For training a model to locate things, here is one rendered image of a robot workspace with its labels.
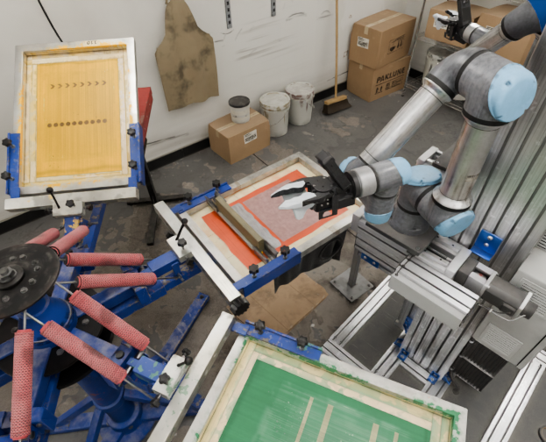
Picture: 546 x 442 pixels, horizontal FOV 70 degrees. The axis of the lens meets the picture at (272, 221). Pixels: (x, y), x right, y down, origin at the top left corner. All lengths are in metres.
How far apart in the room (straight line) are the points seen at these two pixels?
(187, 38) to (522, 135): 2.77
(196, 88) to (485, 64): 2.92
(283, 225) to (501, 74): 1.14
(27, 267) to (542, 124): 1.61
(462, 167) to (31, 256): 1.37
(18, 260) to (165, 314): 1.43
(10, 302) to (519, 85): 1.48
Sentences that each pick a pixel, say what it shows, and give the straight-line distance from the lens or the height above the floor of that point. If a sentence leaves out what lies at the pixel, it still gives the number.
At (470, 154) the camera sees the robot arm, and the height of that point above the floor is 1.67.
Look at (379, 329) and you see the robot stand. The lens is 2.45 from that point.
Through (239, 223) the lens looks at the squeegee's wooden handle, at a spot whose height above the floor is 1.06.
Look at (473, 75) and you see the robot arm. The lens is 1.09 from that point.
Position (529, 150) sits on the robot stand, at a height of 1.62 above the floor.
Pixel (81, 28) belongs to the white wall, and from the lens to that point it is 3.31.
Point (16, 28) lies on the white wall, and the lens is 3.23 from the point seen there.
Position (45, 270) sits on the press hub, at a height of 1.31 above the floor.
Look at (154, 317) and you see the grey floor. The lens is 2.80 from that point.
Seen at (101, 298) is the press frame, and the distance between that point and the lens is 1.68.
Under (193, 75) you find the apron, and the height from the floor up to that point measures 0.79.
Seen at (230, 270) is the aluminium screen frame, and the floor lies 0.99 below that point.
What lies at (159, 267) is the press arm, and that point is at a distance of 1.66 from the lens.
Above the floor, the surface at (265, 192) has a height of 0.96.
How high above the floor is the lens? 2.29
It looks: 45 degrees down
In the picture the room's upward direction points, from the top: 2 degrees counter-clockwise
